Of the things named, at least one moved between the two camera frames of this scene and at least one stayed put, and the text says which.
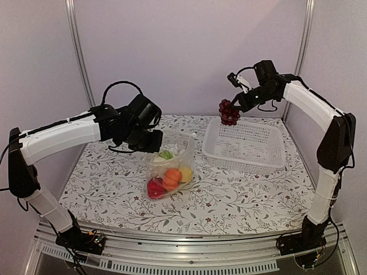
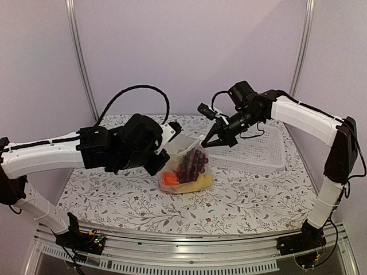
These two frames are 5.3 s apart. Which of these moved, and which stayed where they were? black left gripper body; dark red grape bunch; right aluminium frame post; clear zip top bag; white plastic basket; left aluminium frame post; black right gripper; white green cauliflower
Moved: black right gripper; dark red grape bunch; black left gripper body; clear zip top bag; white green cauliflower
Stayed: white plastic basket; left aluminium frame post; right aluminium frame post
